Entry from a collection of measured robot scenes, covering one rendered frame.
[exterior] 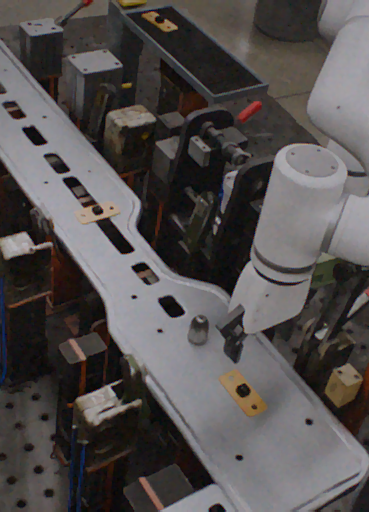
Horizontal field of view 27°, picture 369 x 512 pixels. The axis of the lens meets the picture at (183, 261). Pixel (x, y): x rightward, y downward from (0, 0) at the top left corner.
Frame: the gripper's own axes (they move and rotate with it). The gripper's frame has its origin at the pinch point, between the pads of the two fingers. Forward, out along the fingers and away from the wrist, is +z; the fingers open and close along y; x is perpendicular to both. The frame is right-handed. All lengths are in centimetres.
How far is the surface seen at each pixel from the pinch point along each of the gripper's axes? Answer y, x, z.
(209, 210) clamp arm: -13.3, -30.8, 4.0
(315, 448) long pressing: -3.8, 13.0, 12.2
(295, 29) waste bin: -228, -234, 105
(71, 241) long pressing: 8.0, -41.5, 12.3
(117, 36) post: -30, -93, 5
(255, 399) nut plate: -0.9, 2.1, 11.9
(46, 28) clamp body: -17, -104, 6
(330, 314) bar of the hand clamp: -14.5, -0.2, 1.5
